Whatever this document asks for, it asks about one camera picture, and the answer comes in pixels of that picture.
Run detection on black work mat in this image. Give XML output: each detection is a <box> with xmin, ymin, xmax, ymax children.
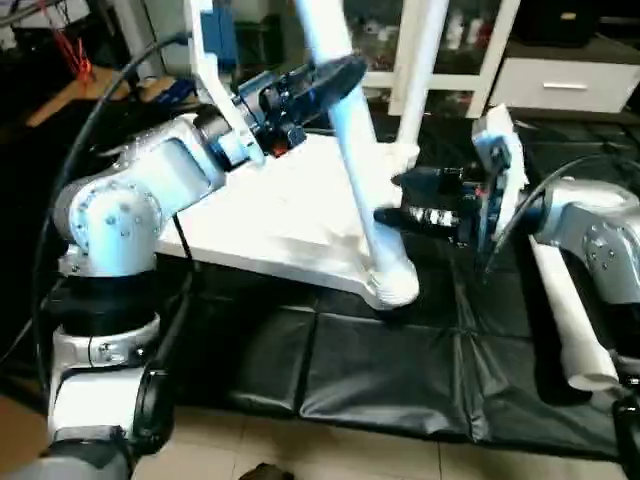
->
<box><xmin>0</xmin><ymin>95</ymin><xmax>640</xmax><ymax>459</ymax></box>

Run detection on white plastic table top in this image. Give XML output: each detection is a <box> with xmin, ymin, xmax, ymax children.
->
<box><xmin>155</xmin><ymin>128</ymin><xmax>423</xmax><ymax>303</ymax></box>

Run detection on brown wooden desk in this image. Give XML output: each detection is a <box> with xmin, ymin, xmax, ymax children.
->
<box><xmin>24</xmin><ymin>68</ymin><xmax>143</xmax><ymax>129</ymax></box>

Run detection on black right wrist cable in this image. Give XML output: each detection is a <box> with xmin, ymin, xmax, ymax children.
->
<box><xmin>478</xmin><ymin>154</ymin><xmax>626</xmax><ymax>287</ymax></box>

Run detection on red cables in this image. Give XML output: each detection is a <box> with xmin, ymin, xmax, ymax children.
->
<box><xmin>48</xmin><ymin>22</ymin><xmax>97</xmax><ymax>87</ymax></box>

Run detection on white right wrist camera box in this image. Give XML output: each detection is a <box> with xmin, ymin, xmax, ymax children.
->
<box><xmin>468</xmin><ymin>104</ymin><xmax>528</xmax><ymax>251</ymax></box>

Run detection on blue and yellow box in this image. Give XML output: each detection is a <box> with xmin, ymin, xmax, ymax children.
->
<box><xmin>148</xmin><ymin>76</ymin><xmax>199</xmax><ymax>107</ymax></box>

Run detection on black speaker box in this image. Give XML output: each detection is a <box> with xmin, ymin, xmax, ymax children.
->
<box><xmin>515</xmin><ymin>0</ymin><xmax>601</xmax><ymax>49</ymax></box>

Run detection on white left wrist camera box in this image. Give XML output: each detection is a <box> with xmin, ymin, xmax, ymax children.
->
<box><xmin>188</xmin><ymin>0</ymin><xmax>269</xmax><ymax>161</ymax></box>

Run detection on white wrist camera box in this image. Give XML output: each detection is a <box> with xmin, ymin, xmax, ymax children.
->
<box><xmin>468</xmin><ymin>104</ymin><xmax>528</xmax><ymax>251</ymax></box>
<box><xmin>188</xmin><ymin>0</ymin><xmax>269</xmax><ymax>161</ymax></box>

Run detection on white drawer unit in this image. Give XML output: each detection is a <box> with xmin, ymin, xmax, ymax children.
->
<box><xmin>490</xmin><ymin>55</ymin><xmax>640</xmax><ymax>115</ymax></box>

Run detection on white glass-door cabinet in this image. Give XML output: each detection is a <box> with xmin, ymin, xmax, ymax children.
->
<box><xmin>280</xmin><ymin>0</ymin><xmax>523</xmax><ymax>119</ymax></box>

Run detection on white plastic table leg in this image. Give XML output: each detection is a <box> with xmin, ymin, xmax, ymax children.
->
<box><xmin>388</xmin><ymin>0</ymin><xmax>453</xmax><ymax>153</ymax></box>
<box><xmin>294</xmin><ymin>0</ymin><xmax>422</xmax><ymax>310</ymax></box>
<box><xmin>528</xmin><ymin>234</ymin><xmax>623</xmax><ymax>393</ymax></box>

